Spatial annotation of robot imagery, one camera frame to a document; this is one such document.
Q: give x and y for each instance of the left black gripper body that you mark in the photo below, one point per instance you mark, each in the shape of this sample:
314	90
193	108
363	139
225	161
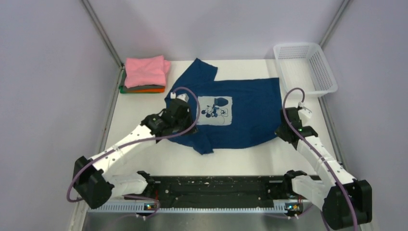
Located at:
181	125

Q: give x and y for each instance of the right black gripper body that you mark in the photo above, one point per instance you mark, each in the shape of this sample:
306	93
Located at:
280	132

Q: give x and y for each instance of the navy blue printed t-shirt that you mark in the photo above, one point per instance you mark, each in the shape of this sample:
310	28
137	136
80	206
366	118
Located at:
233	114

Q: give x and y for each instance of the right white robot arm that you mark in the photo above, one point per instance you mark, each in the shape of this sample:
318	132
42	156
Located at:
343	200

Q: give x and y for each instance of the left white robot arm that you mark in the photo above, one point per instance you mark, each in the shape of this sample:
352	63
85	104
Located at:
99	178

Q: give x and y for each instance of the orange folded t-shirt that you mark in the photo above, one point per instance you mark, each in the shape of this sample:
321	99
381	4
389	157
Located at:
149	89

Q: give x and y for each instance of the pink folded t-shirt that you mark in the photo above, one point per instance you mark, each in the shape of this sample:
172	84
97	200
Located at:
147	71

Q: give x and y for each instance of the grey folded t-shirt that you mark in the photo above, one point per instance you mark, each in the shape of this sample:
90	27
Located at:
122	82

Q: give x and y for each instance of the green folded t-shirt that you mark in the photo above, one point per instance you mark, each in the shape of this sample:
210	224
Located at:
123	89

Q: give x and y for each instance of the white plastic basket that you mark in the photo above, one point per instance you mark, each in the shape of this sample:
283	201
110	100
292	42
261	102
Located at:
304	65

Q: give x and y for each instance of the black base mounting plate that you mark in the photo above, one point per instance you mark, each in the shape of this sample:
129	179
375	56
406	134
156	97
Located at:
217	192

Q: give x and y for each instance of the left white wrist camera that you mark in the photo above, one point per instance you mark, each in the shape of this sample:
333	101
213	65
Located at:
184	97

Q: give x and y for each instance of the white slotted cable duct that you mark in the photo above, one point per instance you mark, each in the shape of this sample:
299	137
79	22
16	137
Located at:
141	207

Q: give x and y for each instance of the right vertical metal post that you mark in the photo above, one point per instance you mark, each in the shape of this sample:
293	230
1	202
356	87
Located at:
334	23

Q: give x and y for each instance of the vertical metal post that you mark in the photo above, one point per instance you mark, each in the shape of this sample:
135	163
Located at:
334	23
101	31

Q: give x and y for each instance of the left vertical metal post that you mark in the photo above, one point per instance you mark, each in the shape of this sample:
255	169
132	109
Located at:
101	31

